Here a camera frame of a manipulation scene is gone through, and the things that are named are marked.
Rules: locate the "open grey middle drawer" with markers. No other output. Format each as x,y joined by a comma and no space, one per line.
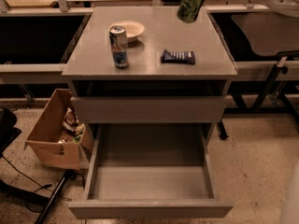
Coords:
150,171

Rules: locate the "grey desk frame rail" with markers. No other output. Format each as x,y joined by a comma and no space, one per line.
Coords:
36,43

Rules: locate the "dark blue snack packet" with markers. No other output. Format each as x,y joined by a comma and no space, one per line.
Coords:
185,57

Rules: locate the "white shallow bowl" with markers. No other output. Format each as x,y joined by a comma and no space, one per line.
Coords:
134,29

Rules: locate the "grey chair at right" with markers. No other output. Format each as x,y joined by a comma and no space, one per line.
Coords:
274,40

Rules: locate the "open cardboard box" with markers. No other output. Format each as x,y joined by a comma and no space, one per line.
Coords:
53,145

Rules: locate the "black chair at left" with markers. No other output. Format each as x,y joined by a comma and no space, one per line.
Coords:
8,131

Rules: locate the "closed grey top drawer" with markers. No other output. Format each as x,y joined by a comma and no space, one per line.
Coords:
149,109

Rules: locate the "grey drawer cabinet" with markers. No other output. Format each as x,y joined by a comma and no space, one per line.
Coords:
91,73

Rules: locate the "snack wrappers in box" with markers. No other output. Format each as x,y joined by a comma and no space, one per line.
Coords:
72,128

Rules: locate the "black stand leg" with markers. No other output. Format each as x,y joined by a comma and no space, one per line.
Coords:
54,197

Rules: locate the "tall blue silver can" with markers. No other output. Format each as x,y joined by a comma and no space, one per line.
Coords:
119,46

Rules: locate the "green soda can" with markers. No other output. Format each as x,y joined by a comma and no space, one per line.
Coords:
188,10

